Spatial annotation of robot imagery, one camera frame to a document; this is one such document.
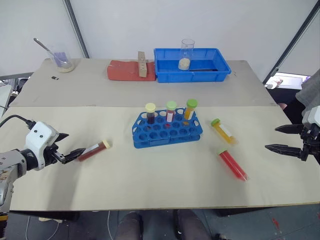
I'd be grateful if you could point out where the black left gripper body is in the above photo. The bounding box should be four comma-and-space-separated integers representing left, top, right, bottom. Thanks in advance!
44, 139, 67, 166

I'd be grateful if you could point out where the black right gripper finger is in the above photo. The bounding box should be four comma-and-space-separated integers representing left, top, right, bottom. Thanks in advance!
274, 123, 305, 135
264, 143, 303, 158

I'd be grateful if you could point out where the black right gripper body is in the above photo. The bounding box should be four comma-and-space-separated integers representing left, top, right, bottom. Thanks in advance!
299, 123, 320, 162

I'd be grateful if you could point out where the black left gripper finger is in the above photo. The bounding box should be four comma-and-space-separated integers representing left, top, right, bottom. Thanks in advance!
55, 132, 70, 144
60, 148, 87, 165

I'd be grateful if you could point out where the dark red tube, cream cap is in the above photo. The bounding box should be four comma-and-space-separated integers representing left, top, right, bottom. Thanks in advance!
77, 139, 112, 162

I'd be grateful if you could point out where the bright red tube, green cap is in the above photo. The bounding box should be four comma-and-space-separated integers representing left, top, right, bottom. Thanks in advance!
216, 147, 249, 182

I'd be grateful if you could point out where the yellow tube, green cap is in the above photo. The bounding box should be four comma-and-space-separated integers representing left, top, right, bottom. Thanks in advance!
210, 118, 239, 146

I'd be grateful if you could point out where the dark purple tube, yellow cap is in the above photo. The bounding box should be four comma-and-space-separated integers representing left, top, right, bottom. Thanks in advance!
145, 102, 157, 125

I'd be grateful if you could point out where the blue test tube rack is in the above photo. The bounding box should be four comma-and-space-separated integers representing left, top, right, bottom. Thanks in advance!
131, 107, 204, 149

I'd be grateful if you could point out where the orange tube, green cap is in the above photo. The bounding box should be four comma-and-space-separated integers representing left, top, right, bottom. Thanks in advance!
183, 98, 199, 121

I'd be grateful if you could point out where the red labelled tube, green cap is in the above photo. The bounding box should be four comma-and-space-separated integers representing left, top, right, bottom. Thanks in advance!
165, 100, 178, 124

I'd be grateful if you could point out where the grey fabric object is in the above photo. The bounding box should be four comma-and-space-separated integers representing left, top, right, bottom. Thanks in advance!
295, 68, 320, 113

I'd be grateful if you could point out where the bright screen in background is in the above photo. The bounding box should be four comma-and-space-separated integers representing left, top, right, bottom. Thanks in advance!
264, 71, 312, 90

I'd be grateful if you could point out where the glass beaker with powder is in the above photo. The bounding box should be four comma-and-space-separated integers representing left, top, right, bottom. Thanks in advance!
45, 45, 76, 74

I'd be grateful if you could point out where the red folded cloth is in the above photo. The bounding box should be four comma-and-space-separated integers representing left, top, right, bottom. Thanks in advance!
106, 59, 157, 82

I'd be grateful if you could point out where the dark rounded shape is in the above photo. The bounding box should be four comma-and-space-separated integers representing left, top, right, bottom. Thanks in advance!
113, 210, 145, 240

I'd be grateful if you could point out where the wooden block with holes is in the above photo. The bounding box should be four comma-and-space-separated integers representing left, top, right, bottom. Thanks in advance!
137, 50, 149, 78

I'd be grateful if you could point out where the clear plastic beaker with powder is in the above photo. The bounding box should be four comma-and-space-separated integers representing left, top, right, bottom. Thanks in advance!
177, 38, 196, 71

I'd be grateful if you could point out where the blue plastic bin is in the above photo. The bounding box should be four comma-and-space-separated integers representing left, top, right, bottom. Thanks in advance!
153, 47, 232, 84

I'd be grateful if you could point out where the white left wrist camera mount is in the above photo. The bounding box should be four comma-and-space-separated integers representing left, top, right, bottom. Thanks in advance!
24, 121, 60, 172

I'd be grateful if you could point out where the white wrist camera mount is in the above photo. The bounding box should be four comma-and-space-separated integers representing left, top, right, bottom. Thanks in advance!
301, 105, 320, 126
24, 121, 60, 172

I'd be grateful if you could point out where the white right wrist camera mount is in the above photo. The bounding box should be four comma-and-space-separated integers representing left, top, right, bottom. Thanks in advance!
301, 105, 320, 126

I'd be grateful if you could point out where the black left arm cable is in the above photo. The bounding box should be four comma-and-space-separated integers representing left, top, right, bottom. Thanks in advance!
0, 114, 36, 130

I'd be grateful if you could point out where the grey metal frame pole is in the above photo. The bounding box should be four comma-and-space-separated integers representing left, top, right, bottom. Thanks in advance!
262, 0, 320, 85
62, 0, 90, 59

